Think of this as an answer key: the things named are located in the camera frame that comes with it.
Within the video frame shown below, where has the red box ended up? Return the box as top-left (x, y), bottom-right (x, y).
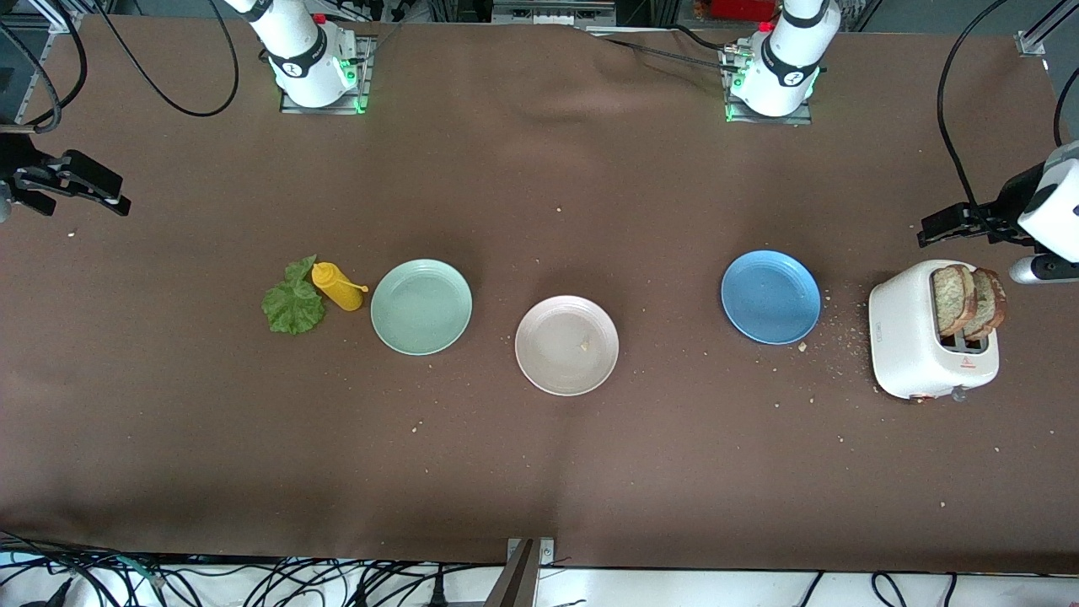
top-left (706, 0), bottom-right (781, 22)

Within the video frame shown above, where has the grey metal camera pole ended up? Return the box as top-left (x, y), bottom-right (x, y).
top-left (485, 540), bottom-right (538, 607)

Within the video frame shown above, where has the blue plate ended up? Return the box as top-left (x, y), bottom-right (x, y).
top-left (720, 250), bottom-right (822, 346)

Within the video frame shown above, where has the green lettuce leaf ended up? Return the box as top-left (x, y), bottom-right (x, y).
top-left (261, 255), bottom-right (327, 336)

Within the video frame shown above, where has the white toaster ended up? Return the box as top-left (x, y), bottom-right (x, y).
top-left (868, 259), bottom-right (1001, 403)

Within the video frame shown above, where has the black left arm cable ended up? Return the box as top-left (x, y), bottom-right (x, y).
top-left (937, 0), bottom-right (1079, 212)

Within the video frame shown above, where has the yellow mustard squeeze bottle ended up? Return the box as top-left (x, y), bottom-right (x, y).
top-left (311, 261), bottom-right (369, 313)

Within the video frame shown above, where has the mint green plate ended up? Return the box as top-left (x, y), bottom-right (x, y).
top-left (370, 258), bottom-right (474, 357)

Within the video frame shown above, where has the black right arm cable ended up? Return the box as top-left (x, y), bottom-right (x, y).
top-left (0, 0), bottom-right (241, 136)

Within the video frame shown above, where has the silver metal pole bracket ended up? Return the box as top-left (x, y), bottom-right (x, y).
top-left (506, 537), bottom-right (557, 567)

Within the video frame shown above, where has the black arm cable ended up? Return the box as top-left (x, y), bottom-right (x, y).
top-left (937, 0), bottom-right (1079, 212)
top-left (0, 0), bottom-right (241, 136)

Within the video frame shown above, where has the beige plate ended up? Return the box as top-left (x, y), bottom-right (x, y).
top-left (514, 294), bottom-right (620, 397)

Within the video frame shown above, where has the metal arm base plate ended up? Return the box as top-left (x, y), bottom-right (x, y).
top-left (280, 34), bottom-right (372, 115)
top-left (721, 42), bottom-right (814, 126)

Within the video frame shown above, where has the brown tablecloth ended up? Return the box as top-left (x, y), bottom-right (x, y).
top-left (0, 13), bottom-right (1079, 576)

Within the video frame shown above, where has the toasted brown bread slice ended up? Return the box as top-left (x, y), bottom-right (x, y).
top-left (931, 264), bottom-right (979, 338)
top-left (963, 268), bottom-right (1008, 342)

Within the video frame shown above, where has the aluminium frame profile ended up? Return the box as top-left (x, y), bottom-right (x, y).
top-left (0, 0), bottom-right (85, 35)
top-left (1016, 0), bottom-right (1079, 58)

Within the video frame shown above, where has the black base power cable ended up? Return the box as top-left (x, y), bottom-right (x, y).
top-left (590, 24), bottom-right (743, 73)

